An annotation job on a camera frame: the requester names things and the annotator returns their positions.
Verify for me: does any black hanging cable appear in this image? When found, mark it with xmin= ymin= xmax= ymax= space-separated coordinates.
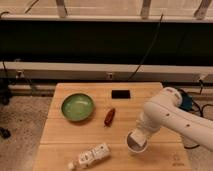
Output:
xmin=127 ymin=13 xmax=165 ymax=81

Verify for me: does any wooden table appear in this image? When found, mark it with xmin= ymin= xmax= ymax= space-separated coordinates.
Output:
xmin=33 ymin=83 xmax=191 ymax=171

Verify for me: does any black rectangular sponge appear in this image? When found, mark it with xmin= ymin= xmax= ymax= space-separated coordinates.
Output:
xmin=111 ymin=90 xmax=130 ymax=99

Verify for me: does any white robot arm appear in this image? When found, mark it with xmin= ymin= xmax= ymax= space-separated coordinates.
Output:
xmin=126 ymin=87 xmax=213 ymax=153

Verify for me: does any white ceramic cup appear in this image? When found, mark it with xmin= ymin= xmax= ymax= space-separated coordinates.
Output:
xmin=126 ymin=130 xmax=148 ymax=154

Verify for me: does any red-brown toy pepper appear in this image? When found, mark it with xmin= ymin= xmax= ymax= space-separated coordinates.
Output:
xmin=104 ymin=108 xmax=115 ymax=127

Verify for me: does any green ceramic bowl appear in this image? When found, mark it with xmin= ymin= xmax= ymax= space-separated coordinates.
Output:
xmin=61 ymin=93 xmax=94 ymax=122

